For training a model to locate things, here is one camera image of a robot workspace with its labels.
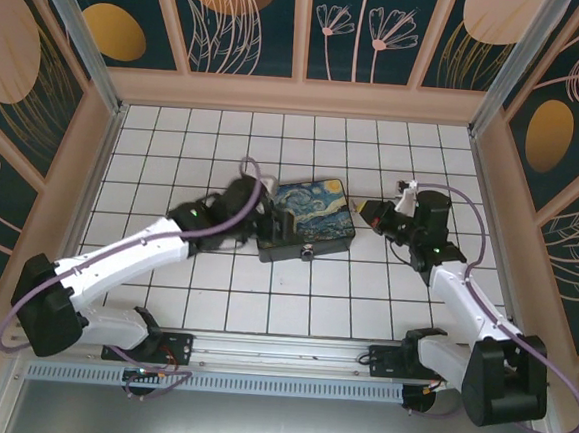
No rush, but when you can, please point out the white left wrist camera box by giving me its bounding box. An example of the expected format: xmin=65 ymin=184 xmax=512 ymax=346
xmin=257 ymin=173 xmax=281 ymax=198

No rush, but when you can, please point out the grey metal sheet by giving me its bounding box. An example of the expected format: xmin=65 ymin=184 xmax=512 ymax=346
xmin=1 ymin=372 xmax=556 ymax=433

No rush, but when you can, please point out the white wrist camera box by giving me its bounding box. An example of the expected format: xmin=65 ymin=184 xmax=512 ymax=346
xmin=393 ymin=178 xmax=421 ymax=216
xmin=257 ymin=173 xmax=281 ymax=198

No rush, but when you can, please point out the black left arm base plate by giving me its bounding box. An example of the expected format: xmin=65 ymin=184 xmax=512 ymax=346
xmin=101 ymin=326 xmax=196 ymax=368

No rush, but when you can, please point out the aluminium mounting rail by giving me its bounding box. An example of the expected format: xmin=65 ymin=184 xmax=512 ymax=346
xmin=5 ymin=308 xmax=557 ymax=400

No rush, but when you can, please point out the black box with starry-night lid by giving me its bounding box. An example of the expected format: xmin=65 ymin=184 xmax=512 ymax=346
xmin=255 ymin=171 xmax=362 ymax=273

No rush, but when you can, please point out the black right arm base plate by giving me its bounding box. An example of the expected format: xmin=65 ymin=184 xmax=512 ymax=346
xmin=365 ymin=343 xmax=460 ymax=384

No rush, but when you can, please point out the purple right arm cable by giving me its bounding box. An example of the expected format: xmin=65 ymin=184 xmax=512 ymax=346
xmin=395 ymin=181 xmax=579 ymax=433

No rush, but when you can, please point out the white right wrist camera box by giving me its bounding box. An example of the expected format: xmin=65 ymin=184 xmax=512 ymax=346
xmin=393 ymin=178 xmax=421 ymax=216

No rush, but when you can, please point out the grey slotted cable duct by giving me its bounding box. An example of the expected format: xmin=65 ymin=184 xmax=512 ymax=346
xmin=24 ymin=354 xmax=407 ymax=408

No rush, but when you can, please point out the aluminium frame post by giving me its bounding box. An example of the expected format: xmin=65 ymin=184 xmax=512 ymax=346
xmin=465 ymin=0 xmax=571 ymax=146
xmin=16 ymin=0 xmax=138 ymax=118

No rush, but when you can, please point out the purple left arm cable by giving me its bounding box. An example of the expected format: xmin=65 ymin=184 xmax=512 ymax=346
xmin=0 ymin=138 xmax=268 ymax=409

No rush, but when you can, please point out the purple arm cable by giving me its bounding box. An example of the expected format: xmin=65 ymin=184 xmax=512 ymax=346
xmin=395 ymin=181 xmax=579 ymax=433
xmin=0 ymin=138 xmax=268 ymax=409

